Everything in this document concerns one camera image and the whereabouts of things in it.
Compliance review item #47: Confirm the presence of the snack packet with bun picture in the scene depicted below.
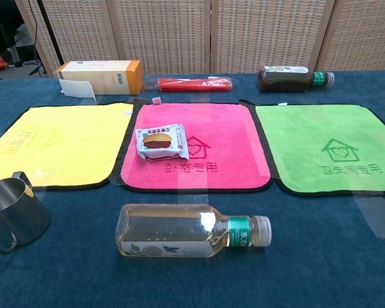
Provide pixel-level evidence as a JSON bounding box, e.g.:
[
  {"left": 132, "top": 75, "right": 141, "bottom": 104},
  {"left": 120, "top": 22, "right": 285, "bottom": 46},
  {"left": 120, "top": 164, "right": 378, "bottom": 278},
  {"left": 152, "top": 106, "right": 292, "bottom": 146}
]
[{"left": 135, "top": 123, "right": 190, "bottom": 162}]

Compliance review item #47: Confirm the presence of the pink microfibre cloth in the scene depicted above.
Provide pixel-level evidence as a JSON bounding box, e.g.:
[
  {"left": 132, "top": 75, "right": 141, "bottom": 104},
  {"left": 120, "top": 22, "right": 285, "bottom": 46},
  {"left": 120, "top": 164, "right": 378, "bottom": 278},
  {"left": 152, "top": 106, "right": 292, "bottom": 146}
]
[{"left": 110, "top": 97, "right": 274, "bottom": 194}]

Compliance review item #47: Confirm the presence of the yellow microfibre cloth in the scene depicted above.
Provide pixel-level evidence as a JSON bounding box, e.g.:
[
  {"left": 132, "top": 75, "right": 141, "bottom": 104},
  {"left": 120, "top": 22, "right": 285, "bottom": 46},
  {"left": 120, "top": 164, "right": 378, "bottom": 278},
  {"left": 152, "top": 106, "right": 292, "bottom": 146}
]
[{"left": 0, "top": 102, "right": 135, "bottom": 192}]

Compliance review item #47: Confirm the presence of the green microfibre cloth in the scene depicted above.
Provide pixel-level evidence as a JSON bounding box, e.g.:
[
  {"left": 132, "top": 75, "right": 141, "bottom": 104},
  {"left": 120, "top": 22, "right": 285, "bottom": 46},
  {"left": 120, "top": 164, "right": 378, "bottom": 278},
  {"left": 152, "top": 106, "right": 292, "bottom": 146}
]
[{"left": 239, "top": 99, "right": 385, "bottom": 197}]

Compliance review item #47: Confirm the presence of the red roll in plastic wrap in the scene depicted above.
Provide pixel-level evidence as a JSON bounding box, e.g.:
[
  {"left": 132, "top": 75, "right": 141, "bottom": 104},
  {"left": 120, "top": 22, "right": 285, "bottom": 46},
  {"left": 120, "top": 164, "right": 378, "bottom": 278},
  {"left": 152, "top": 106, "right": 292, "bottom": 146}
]
[{"left": 143, "top": 75, "right": 234, "bottom": 93}]

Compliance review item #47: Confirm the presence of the clear bottle of pale tea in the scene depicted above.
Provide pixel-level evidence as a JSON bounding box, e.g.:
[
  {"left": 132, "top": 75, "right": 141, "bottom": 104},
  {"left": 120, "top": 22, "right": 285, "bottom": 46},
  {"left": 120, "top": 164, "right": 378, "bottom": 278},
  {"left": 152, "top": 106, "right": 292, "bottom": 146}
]
[{"left": 115, "top": 203, "right": 273, "bottom": 259}]

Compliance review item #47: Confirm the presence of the bottle of dark tea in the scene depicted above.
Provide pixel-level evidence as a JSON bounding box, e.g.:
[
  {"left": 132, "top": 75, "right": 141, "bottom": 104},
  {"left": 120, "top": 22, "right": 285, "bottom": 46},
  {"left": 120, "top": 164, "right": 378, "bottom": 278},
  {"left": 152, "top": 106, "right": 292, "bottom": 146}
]
[{"left": 257, "top": 65, "right": 336, "bottom": 94}]

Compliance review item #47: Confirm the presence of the beige and orange carton box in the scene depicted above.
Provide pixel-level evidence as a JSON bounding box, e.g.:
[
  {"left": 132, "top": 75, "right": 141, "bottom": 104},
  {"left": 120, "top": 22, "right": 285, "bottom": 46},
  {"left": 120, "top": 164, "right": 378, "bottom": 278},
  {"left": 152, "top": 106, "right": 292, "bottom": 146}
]
[{"left": 53, "top": 60, "right": 144, "bottom": 98}]

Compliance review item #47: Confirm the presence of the wooden lattice screen panel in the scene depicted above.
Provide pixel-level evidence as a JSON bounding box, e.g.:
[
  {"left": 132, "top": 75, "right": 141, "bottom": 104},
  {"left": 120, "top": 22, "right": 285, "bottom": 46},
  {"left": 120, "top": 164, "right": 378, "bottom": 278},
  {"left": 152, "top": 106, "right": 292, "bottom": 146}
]
[
  {"left": 210, "top": 0, "right": 336, "bottom": 74},
  {"left": 107, "top": 0, "right": 212, "bottom": 75},
  {"left": 314, "top": 0, "right": 385, "bottom": 72},
  {"left": 15, "top": 0, "right": 120, "bottom": 77}
]

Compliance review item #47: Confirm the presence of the blue tablecloth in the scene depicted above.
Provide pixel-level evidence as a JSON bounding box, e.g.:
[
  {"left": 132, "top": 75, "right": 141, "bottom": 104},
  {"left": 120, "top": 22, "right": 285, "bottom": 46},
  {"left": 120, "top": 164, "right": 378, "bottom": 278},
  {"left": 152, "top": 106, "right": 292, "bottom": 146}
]
[{"left": 0, "top": 69, "right": 385, "bottom": 308}]

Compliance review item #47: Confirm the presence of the black stand pole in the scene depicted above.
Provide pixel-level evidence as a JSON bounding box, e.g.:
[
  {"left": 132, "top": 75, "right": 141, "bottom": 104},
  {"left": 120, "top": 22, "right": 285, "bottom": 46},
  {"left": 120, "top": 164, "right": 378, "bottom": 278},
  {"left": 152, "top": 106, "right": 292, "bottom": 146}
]
[{"left": 38, "top": 0, "right": 65, "bottom": 67}]

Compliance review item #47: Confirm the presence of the thin black cable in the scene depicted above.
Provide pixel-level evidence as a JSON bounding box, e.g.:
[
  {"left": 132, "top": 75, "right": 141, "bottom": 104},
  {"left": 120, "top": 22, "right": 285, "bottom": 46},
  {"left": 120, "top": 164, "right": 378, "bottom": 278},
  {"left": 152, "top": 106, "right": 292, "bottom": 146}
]
[{"left": 31, "top": 0, "right": 43, "bottom": 67}]

